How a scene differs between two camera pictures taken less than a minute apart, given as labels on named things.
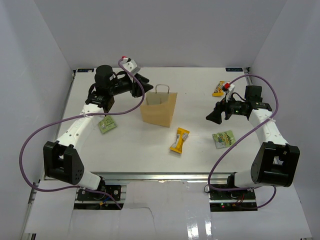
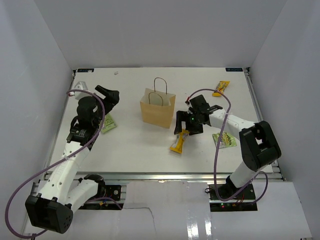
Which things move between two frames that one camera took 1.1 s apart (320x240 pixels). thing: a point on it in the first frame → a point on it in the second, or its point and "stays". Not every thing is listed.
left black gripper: (136, 92) → (111, 99)
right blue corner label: (234, 69) stays
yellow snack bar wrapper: (182, 135) stays
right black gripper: (216, 116) → (181, 116)
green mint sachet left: (107, 124) stays
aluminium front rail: (161, 176) stays
